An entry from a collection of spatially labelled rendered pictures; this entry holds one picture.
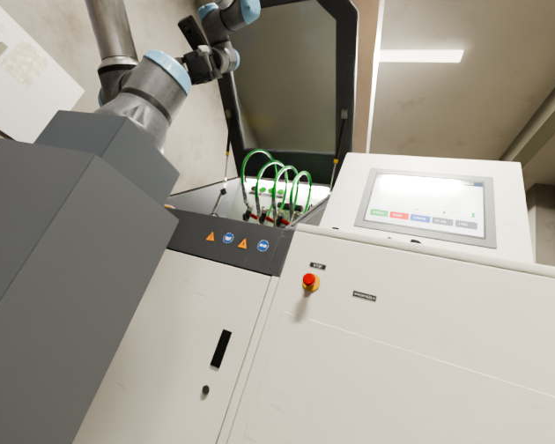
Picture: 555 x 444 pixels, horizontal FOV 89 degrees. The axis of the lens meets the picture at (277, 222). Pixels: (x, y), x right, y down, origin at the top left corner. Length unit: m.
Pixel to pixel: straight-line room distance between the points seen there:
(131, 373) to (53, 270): 0.63
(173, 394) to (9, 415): 0.48
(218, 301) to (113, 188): 0.53
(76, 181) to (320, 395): 0.68
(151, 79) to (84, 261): 0.39
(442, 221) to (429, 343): 0.53
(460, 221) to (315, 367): 0.74
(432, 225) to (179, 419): 1.03
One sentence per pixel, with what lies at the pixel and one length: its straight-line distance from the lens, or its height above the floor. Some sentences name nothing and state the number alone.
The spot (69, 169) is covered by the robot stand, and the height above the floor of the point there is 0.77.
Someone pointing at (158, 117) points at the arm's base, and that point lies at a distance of 0.68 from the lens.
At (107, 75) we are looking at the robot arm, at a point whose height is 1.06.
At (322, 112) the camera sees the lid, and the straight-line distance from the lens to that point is 1.51.
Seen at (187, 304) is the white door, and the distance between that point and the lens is 0.99.
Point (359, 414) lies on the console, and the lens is 0.80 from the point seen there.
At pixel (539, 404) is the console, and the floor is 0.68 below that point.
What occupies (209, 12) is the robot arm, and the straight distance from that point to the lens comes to 1.12.
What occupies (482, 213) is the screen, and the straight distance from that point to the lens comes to 1.26.
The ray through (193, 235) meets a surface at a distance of 1.07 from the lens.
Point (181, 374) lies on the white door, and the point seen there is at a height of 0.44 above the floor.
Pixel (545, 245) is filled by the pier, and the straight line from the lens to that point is 6.19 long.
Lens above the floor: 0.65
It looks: 20 degrees up
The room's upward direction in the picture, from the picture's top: 19 degrees clockwise
